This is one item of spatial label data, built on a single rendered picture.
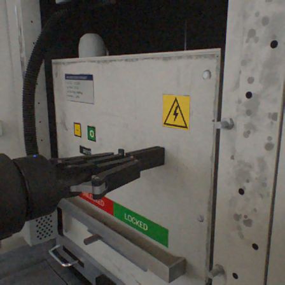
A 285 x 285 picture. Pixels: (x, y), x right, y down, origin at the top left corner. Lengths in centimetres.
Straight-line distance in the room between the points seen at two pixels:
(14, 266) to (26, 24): 62
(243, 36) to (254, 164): 14
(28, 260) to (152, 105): 60
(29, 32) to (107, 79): 31
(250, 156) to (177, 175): 17
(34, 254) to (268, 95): 77
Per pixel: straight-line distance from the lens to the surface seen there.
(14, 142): 92
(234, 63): 37
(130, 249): 58
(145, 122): 53
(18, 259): 93
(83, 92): 68
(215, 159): 44
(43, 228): 82
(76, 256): 85
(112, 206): 66
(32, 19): 86
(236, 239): 40
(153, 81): 51
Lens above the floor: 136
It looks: 13 degrees down
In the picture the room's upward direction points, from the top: straight up
